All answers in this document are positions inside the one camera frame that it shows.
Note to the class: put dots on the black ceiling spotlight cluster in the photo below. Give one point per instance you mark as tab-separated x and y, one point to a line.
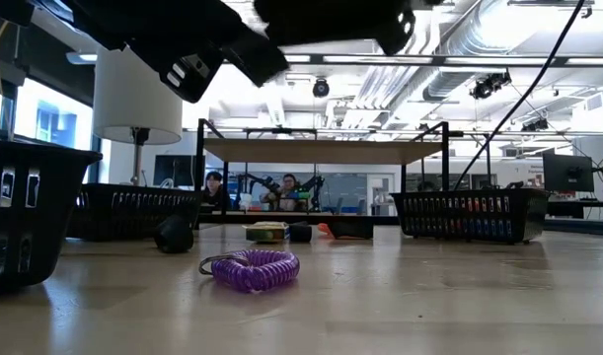
488	85

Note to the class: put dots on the wooden shelf riser black legs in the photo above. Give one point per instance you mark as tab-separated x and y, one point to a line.
330	152

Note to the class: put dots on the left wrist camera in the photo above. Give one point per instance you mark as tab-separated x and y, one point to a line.
192	79

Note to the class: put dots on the person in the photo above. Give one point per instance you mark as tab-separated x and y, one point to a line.
288	190
214	187

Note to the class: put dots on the grey ceiling air duct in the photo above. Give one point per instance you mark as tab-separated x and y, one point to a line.
449	81

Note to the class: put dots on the large window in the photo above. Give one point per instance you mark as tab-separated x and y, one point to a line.
54	118

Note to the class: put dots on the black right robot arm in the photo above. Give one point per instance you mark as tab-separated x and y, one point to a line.
330	20

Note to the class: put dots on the yellow green crayon box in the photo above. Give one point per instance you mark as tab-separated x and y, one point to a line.
266	234

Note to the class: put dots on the table lamp white shade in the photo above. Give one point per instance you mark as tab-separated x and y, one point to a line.
133	108

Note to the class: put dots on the dark background desk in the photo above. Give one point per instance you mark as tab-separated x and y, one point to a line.
577	208

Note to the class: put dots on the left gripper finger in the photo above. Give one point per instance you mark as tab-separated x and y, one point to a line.
259	56

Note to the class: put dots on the black plastic slotted basket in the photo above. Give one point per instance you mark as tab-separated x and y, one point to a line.
133	229
478	192
59	222

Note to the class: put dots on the black background robot arm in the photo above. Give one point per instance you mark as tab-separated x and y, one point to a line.
313	187
259	186

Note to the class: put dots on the round ceiling camera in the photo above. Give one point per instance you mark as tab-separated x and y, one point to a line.
321	89

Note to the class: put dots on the black computer monitor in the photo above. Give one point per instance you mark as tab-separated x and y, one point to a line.
567	172
175	170

